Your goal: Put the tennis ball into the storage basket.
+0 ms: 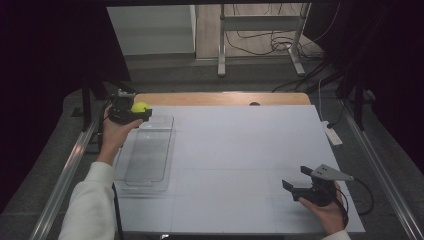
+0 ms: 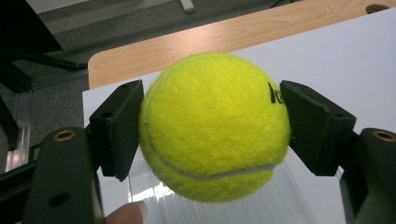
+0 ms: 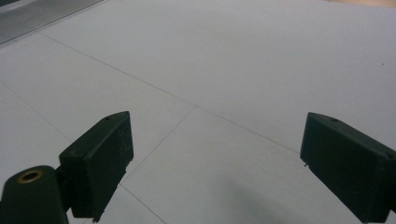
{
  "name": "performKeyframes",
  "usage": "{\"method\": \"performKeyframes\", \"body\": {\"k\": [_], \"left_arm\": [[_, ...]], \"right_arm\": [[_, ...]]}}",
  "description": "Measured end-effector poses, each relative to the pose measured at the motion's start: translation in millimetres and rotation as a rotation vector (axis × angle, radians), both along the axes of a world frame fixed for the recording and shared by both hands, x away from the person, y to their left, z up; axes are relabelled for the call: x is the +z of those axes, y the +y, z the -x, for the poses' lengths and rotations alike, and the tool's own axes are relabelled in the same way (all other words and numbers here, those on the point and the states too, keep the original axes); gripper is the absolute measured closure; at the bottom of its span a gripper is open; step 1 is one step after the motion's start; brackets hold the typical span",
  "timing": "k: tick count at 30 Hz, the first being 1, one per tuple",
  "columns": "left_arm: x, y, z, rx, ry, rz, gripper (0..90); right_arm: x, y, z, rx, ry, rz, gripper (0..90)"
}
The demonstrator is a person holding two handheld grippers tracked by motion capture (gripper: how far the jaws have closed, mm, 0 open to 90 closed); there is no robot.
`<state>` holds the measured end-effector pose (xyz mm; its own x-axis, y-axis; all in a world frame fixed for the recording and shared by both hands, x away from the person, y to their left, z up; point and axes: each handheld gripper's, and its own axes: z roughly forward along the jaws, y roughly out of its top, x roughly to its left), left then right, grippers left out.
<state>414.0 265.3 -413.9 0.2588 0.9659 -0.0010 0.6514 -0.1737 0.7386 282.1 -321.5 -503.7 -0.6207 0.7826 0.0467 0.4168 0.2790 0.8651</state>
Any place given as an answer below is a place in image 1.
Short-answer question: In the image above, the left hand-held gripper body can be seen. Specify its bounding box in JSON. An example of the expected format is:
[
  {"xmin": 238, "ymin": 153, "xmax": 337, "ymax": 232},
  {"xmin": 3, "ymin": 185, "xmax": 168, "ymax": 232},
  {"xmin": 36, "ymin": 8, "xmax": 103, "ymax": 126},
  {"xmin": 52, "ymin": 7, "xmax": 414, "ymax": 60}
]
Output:
[{"xmin": 108, "ymin": 89, "xmax": 145, "ymax": 126}]

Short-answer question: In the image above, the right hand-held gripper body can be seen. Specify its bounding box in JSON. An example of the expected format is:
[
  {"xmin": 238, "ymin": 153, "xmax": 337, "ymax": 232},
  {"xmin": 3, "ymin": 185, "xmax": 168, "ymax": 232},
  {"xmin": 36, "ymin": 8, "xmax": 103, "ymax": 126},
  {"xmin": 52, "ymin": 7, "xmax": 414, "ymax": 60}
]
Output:
[{"xmin": 292, "ymin": 164, "xmax": 355, "ymax": 208}]

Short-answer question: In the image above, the yellow tennis ball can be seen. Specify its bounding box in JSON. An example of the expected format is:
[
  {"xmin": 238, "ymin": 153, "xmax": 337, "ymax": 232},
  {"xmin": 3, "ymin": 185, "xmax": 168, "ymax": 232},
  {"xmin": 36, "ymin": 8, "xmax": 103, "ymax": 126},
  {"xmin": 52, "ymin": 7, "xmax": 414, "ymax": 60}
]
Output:
[{"xmin": 130, "ymin": 101, "xmax": 152, "ymax": 114}]

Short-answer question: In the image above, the clear plastic tray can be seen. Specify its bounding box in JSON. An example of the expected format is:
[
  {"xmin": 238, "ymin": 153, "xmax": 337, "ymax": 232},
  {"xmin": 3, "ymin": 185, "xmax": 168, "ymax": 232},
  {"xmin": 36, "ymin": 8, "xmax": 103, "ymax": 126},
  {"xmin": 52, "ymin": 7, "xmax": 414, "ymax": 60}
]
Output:
[{"xmin": 113, "ymin": 114, "xmax": 176, "ymax": 194}]

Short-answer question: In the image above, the person's left hand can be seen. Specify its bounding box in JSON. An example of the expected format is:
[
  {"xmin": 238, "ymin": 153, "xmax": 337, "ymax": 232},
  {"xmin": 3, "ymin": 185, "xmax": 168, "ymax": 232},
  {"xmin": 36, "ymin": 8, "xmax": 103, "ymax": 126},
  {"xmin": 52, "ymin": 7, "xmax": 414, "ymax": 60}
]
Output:
[{"xmin": 96, "ymin": 104, "xmax": 144, "ymax": 166}]

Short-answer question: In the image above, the person's right hand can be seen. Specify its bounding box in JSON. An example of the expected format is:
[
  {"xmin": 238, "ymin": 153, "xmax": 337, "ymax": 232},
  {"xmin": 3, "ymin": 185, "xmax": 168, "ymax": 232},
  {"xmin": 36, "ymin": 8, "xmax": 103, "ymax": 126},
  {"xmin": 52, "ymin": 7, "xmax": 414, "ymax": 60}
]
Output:
[{"xmin": 298, "ymin": 181, "xmax": 348, "ymax": 236}]

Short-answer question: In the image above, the black stand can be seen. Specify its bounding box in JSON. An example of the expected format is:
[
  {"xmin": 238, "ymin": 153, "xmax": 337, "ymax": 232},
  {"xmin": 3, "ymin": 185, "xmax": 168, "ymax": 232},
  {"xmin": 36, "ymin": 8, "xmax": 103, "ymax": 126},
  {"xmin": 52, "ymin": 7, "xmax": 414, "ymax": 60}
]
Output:
[
  {"xmin": 71, "ymin": 75, "xmax": 138, "ymax": 133},
  {"xmin": 335, "ymin": 74, "xmax": 372, "ymax": 132}
]

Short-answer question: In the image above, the white power strip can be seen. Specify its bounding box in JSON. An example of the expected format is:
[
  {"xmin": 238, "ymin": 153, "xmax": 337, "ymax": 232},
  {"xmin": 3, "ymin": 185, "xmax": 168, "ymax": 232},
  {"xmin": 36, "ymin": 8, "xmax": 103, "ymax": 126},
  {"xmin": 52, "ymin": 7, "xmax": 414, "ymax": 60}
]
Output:
[{"xmin": 321, "ymin": 120, "xmax": 344, "ymax": 147}]

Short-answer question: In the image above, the white board sheet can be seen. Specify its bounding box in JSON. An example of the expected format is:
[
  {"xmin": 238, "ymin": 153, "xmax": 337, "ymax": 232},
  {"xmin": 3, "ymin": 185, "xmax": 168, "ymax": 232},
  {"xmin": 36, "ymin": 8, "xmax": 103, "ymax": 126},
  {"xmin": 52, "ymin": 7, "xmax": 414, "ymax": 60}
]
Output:
[{"xmin": 113, "ymin": 105, "xmax": 366, "ymax": 234}]

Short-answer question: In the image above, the wooden table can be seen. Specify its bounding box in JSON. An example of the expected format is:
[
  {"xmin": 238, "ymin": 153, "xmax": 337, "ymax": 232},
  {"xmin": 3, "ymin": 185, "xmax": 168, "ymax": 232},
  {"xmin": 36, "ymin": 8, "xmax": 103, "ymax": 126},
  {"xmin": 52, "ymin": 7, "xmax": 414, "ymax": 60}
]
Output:
[{"xmin": 133, "ymin": 92, "xmax": 312, "ymax": 107}]

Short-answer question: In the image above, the dark curtain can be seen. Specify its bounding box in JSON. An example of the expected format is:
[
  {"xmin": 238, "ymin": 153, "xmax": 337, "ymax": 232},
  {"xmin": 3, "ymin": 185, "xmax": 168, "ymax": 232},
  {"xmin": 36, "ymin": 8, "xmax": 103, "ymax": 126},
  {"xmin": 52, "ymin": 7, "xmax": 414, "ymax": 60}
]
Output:
[
  {"xmin": 302, "ymin": 0, "xmax": 424, "ymax": 174},
  {"xmin": 0, "ymin": 0, "xmax": 132, "ymax": 214}
]

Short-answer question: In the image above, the white cabinet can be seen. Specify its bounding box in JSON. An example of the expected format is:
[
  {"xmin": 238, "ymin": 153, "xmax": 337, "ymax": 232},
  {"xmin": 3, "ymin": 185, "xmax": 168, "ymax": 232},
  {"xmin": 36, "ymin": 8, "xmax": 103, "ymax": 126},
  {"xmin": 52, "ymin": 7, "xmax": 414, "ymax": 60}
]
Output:
[{"xmin": 106, "ymin": 4, "xmax": 197, "ymax": 56}]

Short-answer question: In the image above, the black floor frame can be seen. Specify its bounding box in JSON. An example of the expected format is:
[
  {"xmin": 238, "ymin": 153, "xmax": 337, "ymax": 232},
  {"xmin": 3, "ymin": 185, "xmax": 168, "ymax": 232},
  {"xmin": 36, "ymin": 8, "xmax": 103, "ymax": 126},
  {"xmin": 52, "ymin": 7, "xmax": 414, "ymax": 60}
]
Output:
[{"xmin": 84, "ymin": 131, "xmax": 108, "ymax": 155}]

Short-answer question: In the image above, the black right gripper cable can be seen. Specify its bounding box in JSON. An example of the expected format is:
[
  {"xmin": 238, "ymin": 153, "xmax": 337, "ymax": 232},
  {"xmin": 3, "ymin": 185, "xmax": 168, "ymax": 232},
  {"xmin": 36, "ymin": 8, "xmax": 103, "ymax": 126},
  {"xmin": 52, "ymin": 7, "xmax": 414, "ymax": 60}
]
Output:
[{"xmin": 334, "ymin": 178, "xmax": 375, "ymax": 229}]

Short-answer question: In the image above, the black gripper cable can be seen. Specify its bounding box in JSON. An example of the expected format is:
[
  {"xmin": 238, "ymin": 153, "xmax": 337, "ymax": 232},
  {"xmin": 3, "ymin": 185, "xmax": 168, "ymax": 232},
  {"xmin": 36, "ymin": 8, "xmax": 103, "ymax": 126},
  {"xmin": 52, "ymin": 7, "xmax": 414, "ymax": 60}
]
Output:
[
  {"xmin": 334, "ymin": 178, "xmax": 375, "ymax": 229},
  {"xmin": 111, "ymin": 182, "xmax": 125, "ymax": 240}
]

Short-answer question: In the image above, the black power plug cable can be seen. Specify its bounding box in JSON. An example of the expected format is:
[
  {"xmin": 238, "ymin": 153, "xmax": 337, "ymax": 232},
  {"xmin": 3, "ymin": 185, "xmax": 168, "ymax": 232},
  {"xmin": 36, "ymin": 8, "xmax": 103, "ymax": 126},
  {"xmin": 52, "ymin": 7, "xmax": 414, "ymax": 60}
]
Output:
[{"xmin": 326, "ymin": 103, "xmax": 346, "ymax": 130}]

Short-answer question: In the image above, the aluminium rail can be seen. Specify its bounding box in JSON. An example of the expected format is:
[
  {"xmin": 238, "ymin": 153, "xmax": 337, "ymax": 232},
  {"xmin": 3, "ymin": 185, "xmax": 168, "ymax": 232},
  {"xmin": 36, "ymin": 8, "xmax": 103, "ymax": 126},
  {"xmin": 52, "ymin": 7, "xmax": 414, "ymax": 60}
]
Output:
[
  {"xmin": 340, "ymin": 99, "xmax": 424, "ymax": 240},
  {"xmin": 29, "ymin": 120, "xmax": 98, "ymax": 240}
]

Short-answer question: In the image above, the white power strip cable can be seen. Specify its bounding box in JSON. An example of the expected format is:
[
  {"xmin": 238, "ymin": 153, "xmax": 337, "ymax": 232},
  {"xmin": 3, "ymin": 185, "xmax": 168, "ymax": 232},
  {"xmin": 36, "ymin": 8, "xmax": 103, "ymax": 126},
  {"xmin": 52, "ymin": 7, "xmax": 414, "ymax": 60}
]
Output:
[{"xmin": 317, "ymin": 78, "xmax": 326, "ymax": 123}]

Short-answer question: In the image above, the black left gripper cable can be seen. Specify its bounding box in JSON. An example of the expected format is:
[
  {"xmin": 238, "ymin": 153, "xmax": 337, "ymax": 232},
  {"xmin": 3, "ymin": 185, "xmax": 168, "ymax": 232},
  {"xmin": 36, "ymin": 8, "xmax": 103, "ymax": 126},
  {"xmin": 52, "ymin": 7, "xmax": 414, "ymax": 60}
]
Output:
[{"xmin": 111, "ymin": 182, "xmax": 125, "ymax": 240}]

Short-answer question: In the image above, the tangle of black floor cables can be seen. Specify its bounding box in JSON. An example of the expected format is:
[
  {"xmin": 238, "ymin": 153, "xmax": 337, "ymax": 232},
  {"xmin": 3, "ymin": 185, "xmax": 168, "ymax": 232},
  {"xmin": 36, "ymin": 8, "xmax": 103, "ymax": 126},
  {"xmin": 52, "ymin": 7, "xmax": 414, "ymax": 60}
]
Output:
[{"xmin": 224, "ymin": 3, "xmax": 341, "ymax": 62}]

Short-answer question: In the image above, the grey metal desk frame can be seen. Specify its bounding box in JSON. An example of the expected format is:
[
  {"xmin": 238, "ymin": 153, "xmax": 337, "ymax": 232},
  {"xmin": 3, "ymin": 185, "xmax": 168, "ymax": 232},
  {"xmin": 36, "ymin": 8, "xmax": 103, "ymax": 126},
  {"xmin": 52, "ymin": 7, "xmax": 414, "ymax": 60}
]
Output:
[{"xmin": 217, "ymin": 3, "xmax": 313, "ymax": 78}]

